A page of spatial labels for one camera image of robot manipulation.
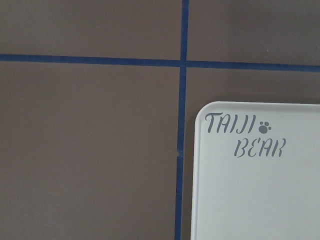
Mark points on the white rectangular bear tray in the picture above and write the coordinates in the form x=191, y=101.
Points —
x=256, y=172

